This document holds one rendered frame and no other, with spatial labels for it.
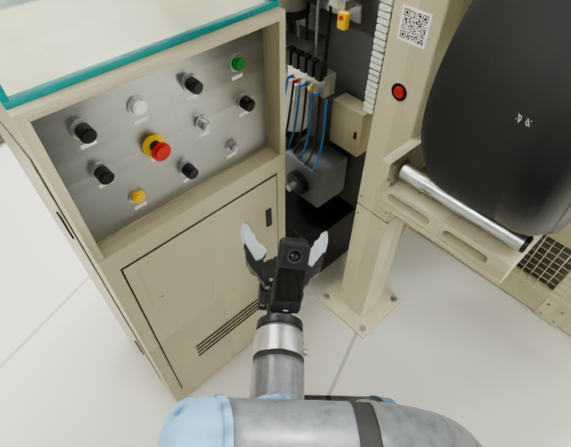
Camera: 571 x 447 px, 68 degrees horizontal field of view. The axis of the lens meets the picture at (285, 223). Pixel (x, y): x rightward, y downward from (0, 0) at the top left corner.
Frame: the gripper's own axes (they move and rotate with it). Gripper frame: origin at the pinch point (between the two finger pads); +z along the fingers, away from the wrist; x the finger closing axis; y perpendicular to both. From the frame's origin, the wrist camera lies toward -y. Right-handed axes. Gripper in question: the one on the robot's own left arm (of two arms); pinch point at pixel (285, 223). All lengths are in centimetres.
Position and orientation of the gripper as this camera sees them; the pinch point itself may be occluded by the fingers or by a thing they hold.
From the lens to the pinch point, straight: 75.4
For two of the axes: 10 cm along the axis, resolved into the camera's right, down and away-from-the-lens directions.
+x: 9.9, 1.1, 0.8
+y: -1.4, 6.5, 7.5
